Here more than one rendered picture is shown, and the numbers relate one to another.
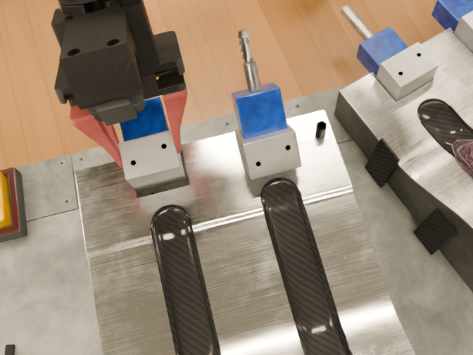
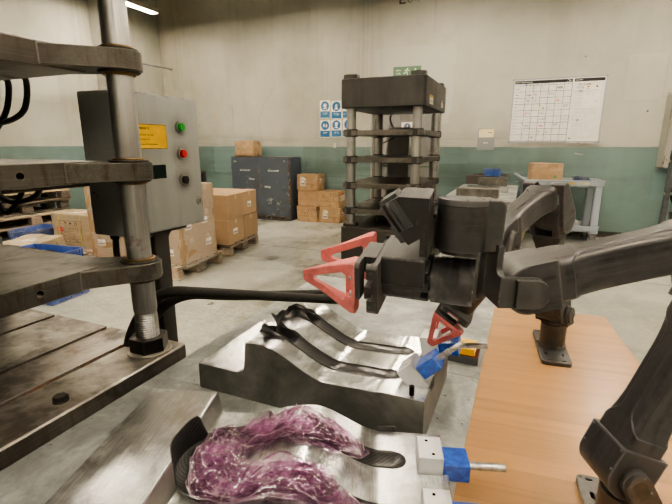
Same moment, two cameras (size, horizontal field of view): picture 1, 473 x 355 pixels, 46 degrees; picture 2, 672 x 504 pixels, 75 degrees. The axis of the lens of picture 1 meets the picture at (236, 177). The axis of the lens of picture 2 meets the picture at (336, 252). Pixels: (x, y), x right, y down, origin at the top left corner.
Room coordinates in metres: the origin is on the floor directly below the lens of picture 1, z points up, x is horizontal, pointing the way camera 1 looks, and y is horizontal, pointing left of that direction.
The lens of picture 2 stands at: (0.46, -0.77, 1.33)
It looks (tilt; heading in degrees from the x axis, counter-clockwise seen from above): 14 degrees down; 119
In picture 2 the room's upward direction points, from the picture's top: straight up
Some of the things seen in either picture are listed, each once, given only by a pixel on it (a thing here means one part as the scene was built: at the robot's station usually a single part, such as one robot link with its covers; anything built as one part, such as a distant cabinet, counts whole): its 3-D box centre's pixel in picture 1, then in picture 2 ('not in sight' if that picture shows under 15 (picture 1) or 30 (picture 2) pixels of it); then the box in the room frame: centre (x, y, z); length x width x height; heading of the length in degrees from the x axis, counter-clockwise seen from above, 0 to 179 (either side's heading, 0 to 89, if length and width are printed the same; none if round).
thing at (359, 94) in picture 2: not in sight; (397, 169); (-1.56, 4.44, 1.03); 1.54 x 0.94 x 2.06; 96
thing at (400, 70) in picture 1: (378, 48); (460, 464); (0.35, -0.18, 0.86); 0.13 x 0.05 x 0.05; 23
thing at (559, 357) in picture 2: not in sight; (552, 334); (0.44, 0.45, 0.84); 0.20 x 0.07 x 0.08; 102
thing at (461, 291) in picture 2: not in sight; (453, 275); (0.34, -0.27, 1.18); 0.07 x 0.06 x 0.07; 10
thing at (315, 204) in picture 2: not in sight; (321, 197); (-3.52, 5.85, 0.42); 0.86 x 0.33 x 0.83; 6
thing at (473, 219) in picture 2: not in sight; (487, 249); (0.38, -0.25, 1.21); 0.12 x 0.09 x 0.12; 30
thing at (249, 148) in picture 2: not in sight; (248, 148); (-4.92, 5.59, 1.26); 0.42 x 0.33 x 0.29; 6
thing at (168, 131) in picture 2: not in sight; (163, 325); (-0.71, 0.14, 0.74); 0.31 x 0.22 x 1.47; 96
